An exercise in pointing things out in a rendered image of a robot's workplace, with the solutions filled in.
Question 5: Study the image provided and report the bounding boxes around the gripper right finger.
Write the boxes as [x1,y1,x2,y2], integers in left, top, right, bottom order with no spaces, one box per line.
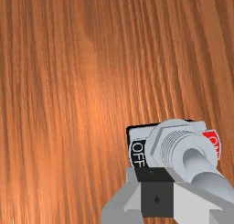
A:
[156,181,234,224]

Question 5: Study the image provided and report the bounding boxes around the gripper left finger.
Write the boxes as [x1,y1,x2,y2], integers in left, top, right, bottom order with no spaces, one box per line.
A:
[100,166,158,224]

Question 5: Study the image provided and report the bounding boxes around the grey toggle switch black base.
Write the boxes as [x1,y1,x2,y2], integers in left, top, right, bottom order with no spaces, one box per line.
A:
[125,118,234,205]

